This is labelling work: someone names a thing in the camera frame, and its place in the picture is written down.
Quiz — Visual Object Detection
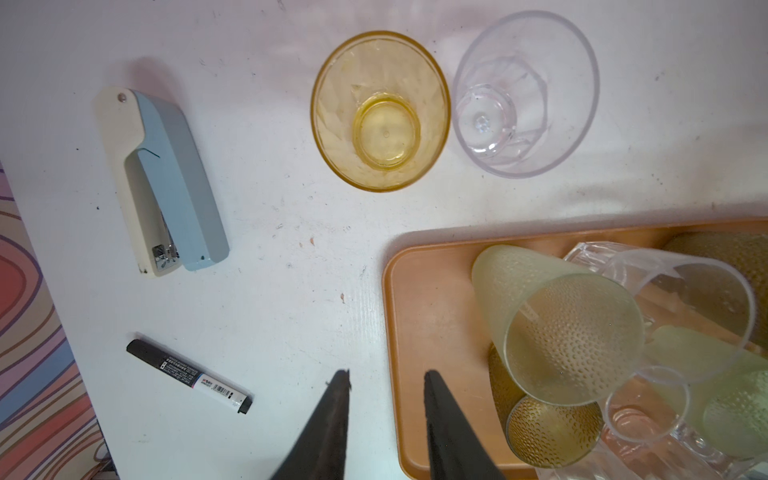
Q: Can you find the clear glass back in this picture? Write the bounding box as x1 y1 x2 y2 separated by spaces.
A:
452 10 600 179

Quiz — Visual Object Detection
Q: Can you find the black marker pen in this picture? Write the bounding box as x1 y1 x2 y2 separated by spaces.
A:
126 339 253 415

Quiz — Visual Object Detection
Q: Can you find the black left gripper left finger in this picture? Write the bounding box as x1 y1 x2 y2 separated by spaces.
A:
272 370 351 480

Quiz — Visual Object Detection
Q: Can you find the brown textured cup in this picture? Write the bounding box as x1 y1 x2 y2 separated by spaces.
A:
662 232 768 349

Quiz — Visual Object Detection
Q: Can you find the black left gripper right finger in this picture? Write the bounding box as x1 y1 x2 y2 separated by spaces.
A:
424 370 504 479

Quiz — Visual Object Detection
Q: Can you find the yellow amber glass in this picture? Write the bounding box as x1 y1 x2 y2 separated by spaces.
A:
310 30 452 193

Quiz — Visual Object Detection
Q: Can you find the orange plastic tray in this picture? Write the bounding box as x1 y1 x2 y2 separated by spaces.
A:
382 217 768 480

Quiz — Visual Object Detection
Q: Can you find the pale yellow frosted cup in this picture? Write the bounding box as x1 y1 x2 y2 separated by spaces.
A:
471 245 645 406

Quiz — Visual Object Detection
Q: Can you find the pale green textured cup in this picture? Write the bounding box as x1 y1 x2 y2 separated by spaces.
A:
647 326 767 459

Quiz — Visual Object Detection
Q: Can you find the small clear glass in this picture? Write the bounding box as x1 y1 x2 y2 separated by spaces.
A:
600 365 691 444

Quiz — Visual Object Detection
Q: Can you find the olive textured cup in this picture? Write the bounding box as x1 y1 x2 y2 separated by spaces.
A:
487 346 604 469

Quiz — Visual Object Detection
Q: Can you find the clear faceted glass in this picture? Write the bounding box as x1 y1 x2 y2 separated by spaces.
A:
564 241 757 384

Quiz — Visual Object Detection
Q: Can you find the clear wide glass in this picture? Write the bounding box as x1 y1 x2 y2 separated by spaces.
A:
536 442 767 479

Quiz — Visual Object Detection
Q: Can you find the blue white stapler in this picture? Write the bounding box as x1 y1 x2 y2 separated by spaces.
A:
93 86 230 278

